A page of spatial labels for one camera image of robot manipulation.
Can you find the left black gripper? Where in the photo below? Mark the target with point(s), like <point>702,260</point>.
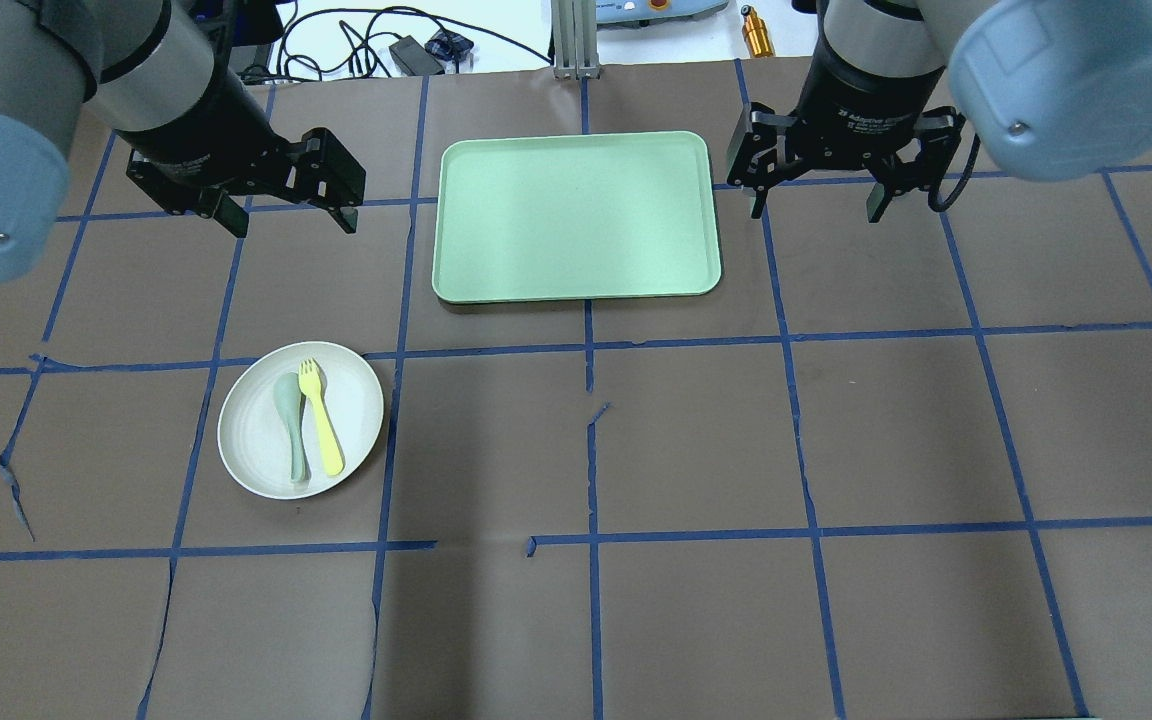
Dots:
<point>204,128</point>

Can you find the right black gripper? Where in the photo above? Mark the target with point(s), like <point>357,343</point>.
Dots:
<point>864,105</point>

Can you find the yellow plastic fork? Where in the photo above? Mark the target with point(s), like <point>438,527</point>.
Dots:
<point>311,383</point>

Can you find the white round plate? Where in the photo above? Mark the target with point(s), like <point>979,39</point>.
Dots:
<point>252,442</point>

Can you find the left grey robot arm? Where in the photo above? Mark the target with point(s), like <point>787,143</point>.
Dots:
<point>158,75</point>

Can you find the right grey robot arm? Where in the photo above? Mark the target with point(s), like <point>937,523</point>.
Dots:
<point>1052,91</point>

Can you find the orange brass cylinder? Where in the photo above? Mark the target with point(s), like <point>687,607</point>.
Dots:
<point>755,33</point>

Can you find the black power adapter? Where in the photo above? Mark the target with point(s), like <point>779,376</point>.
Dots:
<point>413,60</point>

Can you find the pale green plastic spoon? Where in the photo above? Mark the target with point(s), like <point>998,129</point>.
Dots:
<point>288,401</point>

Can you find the light green rectangular tray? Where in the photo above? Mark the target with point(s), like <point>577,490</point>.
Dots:
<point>575,217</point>

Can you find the teach pendant device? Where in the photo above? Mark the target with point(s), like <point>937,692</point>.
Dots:
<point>643,13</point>

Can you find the aluminium profile post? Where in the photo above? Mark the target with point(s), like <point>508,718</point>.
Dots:
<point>573,36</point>

